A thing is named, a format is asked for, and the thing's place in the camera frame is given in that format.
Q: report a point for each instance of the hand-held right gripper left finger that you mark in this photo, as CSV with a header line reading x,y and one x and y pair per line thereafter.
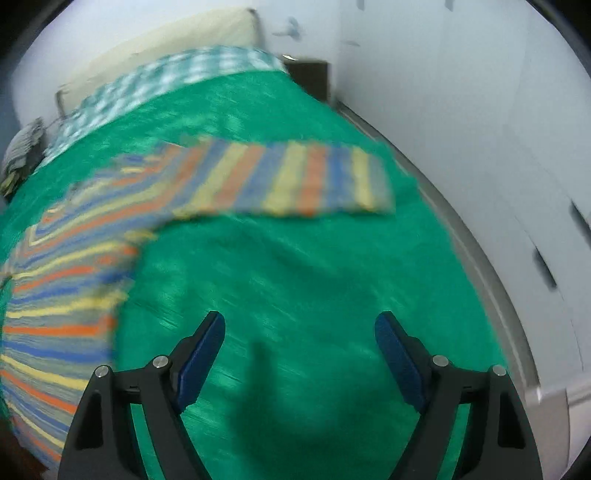
x,y
199,360

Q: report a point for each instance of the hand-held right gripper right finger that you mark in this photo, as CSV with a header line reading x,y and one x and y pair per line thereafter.
x,y
400,360

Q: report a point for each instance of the striped knit sweater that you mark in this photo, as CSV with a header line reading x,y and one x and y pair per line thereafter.
x,y
138,221

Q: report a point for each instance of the pile of folded clothes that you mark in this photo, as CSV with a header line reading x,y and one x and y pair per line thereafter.
x,y
21,154

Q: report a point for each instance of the green fuzzy blanket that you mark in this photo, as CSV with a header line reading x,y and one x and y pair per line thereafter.
x,y
286,277

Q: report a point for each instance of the white wardrobe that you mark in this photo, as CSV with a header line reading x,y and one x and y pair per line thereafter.
x,y
485,138

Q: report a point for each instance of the green checked bedsheet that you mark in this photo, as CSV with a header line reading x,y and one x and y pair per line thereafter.
x,y
161,87

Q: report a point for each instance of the dark bedside table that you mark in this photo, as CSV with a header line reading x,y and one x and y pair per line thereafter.
x,y
310,76

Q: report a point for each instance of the cream headboard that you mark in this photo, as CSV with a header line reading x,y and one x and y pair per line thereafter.
x,y
152,46

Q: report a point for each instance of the grey bed frame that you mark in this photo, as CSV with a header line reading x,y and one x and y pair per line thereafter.
x,y
466,258

